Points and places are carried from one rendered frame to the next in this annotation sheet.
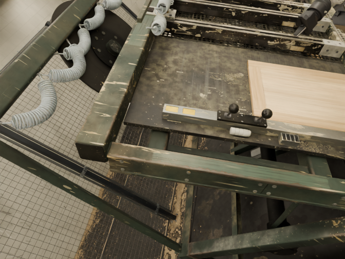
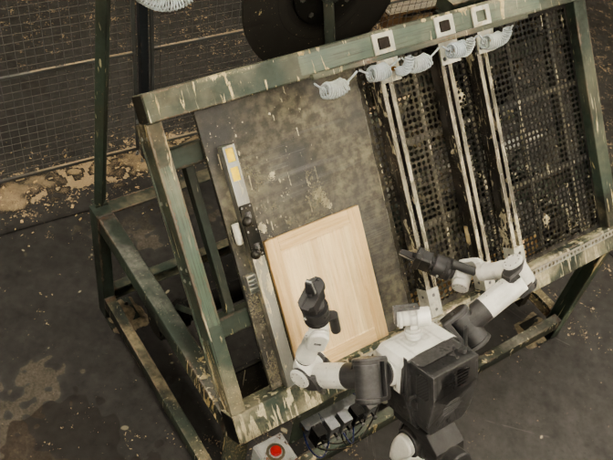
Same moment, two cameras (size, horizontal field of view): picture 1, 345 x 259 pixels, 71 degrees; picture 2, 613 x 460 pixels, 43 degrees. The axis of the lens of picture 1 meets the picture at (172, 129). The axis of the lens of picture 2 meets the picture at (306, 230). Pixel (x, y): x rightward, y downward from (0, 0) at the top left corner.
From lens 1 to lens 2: 1.91 m
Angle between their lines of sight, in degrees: 20
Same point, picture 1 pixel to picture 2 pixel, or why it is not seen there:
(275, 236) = (165, 310)
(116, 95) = (212, 97)
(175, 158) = (173, 188)
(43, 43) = not seen: outside the picture
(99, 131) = (162, 109)
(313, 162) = (241, 314)
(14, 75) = not seen: outside the picture
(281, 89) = (322, 258)
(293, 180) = (202, 297)
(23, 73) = not seen: outside the picture
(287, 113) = (287, 274)
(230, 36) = (393, 168)
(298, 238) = (171, 332)
